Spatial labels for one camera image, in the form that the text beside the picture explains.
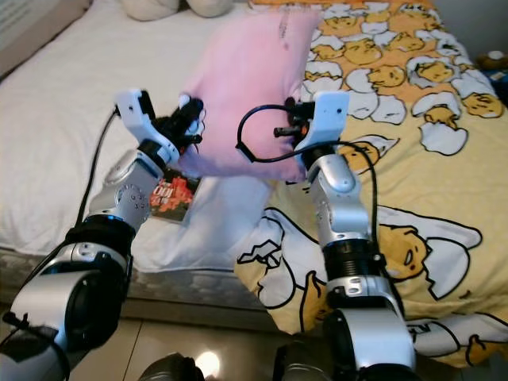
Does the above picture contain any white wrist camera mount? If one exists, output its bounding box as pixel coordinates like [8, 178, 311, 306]
[299, 89, 351, 152]
[113, 88, 180, 164]

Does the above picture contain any cream plush toy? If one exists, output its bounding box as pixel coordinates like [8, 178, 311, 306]
[122, 0, 236, 21]

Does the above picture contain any pink pillow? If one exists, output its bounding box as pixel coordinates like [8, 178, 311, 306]
[180, 7, 323, 183]

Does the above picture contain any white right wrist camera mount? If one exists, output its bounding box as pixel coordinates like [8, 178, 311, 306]
[299, 89, 351, 152]

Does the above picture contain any dark red green book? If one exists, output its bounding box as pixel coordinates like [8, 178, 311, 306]
[148, 170, 200, 224]

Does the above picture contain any dark left robot foot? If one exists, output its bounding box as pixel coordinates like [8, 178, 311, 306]
[139, 353, 211, 381]

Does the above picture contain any yellow cartoon egg blanket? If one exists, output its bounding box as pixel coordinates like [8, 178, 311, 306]
[233, 0, 508, 371]

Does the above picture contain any small white round item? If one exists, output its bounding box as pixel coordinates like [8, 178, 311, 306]
[476, 49, 508, 81]

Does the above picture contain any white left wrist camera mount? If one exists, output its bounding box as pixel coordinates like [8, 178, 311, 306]
[113, 88, 180, 164]

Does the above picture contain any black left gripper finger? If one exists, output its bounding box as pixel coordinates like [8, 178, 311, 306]
[178, 94, 206, 133]

